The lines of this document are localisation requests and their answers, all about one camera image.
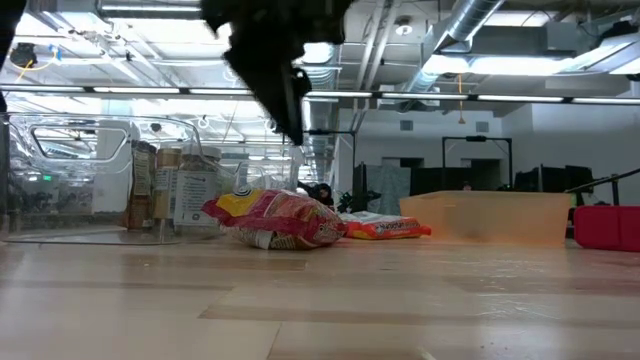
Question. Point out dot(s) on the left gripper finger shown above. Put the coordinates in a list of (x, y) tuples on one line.
[(295, 90), (272, 100)]

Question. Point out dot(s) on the glass spice jar white label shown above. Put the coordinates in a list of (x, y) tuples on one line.
[(195, 192)]

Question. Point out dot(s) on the orange-brown spice jar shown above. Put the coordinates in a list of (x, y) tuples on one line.
[(167, 160)]

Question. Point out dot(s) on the brown spice jar paper label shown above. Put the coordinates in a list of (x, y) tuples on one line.
[(142, 175)]

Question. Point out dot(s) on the black background robot arm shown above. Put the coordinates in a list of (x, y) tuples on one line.
[(352, 201)]

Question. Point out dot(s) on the clear plastic storage bin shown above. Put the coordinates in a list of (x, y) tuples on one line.
[(260, 175), (75, 135)]

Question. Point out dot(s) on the person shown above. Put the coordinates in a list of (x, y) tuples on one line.
[(322, 192), (467, 186)]

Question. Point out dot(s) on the red yellow ramen packet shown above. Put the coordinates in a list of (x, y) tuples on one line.
[(280, 215)]

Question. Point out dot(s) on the round white ceiling sensor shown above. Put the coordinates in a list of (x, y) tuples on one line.
[(403, 29)]

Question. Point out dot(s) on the grey ceiling pipe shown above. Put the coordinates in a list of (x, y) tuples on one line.
[(150, 10)]

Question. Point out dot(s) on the grey-blue background panel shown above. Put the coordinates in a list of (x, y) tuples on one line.
[(387, 187)]

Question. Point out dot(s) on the orange ramen noodle packet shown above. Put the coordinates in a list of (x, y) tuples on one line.
[(385, 229)]

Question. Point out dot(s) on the orange translucent plastic bin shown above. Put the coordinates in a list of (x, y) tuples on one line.
[(485, 217)]

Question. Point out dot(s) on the red plastic box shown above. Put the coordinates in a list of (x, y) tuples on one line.
[(607, 227)]

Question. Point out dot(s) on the black frame stand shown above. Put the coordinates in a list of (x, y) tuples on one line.
[(335, 132), (476, 138)]

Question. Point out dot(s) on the black overhead light rail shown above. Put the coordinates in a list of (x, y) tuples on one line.
[(140, 90)]

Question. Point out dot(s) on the silver spiral ventilation duct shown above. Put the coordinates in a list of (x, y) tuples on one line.
[(470, 20)]

